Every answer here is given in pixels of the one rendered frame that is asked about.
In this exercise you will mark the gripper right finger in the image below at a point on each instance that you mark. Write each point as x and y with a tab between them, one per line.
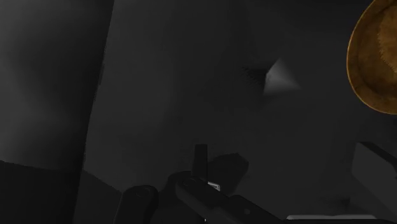
377	176

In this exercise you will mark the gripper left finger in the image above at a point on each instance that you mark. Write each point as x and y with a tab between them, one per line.
198	198

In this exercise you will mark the brown round bowl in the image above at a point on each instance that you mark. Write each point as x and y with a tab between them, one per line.
370	62

